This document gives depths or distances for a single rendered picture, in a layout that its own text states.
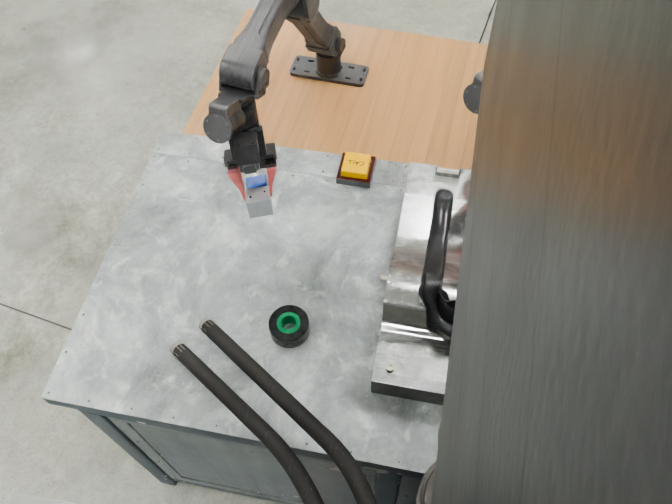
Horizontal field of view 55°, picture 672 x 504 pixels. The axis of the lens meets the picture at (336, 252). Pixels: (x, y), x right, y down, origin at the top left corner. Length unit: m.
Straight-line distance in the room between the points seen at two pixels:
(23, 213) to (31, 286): 0.34
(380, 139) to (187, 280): 0.57
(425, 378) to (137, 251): 0.69
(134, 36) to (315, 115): 1.77
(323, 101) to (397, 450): 0.89
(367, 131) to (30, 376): 1.40
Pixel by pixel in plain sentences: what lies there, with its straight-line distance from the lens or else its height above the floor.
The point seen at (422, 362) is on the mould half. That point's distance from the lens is 1.23.
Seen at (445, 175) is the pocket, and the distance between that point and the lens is 1.46.
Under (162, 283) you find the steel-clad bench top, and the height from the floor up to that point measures 0.80.
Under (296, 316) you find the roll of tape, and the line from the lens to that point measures 1.30.
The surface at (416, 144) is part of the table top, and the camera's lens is 1.60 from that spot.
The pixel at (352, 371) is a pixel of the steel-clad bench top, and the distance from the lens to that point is 1.29.
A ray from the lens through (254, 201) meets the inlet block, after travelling 1.31.
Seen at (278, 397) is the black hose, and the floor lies 0.89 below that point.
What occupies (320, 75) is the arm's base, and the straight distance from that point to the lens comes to 1.74.
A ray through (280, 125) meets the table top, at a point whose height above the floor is 0.80.
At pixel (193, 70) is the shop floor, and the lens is 3.06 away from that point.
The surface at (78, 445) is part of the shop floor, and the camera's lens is 2.25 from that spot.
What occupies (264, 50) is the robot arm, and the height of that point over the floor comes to 1.19.
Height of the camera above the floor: 2.00
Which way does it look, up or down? 58 degrees down
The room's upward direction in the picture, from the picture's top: 4 degrees counter-clockwise
